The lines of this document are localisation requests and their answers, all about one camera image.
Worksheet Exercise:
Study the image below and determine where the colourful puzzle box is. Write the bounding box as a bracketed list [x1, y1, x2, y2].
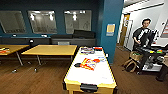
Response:
[79, 47, 96, 55]

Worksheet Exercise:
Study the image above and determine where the grey sofa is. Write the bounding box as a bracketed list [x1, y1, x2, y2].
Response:
[50, 29, 98, 47]

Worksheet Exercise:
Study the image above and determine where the flat red box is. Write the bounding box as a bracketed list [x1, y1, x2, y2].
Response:
[92, 46, 104, 52]

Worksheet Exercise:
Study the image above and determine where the orange snack box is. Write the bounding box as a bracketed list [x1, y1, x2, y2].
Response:
[79, 57, 98, 71]

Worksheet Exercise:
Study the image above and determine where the black bowl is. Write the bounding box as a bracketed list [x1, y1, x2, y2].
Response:
[73, 62, 82, 68]

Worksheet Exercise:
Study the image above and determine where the clear bowl blue rim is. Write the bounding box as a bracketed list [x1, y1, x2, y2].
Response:
[97, 56, 107, 64]

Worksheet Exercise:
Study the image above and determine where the white paper sign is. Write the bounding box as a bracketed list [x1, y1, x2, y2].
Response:
[57, 40, 71, 46]

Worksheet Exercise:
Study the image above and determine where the yellow air hockey table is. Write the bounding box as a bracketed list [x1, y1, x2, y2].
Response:
[62, 46, 119, 94]

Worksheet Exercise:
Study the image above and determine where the yellow notice board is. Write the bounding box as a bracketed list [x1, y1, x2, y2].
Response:
[105, 22, 117, 37]

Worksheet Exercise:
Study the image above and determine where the yellow wooden table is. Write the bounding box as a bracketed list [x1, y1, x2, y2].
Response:
[0, 44, 31, 67]
[21, 44, 79, 73]

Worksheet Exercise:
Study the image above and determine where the brown wooden door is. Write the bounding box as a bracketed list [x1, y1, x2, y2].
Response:
[118, 13, 132, 48]

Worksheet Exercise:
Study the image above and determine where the brown floor bag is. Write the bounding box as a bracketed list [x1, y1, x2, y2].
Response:
[122, 58, 138, 74]

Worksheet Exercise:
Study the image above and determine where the tan wicker basket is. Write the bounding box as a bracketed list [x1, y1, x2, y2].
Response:
[129, 51, 143, 62]

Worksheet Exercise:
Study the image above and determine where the black chair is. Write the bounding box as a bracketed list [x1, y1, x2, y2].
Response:
[28, 38, 35, 48]

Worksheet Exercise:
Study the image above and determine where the long dark grey bench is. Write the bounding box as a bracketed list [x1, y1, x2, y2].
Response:
[0, 34, 52, 46]

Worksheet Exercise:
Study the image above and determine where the small red orange object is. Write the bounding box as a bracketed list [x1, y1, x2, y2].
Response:
[0, 48, 10, 55]

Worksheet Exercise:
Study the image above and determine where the glass wall window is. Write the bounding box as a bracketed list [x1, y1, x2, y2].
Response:
[63, 9, 93, 35]
[0, 10, 27, 35]
[27, 9, 58, 35]

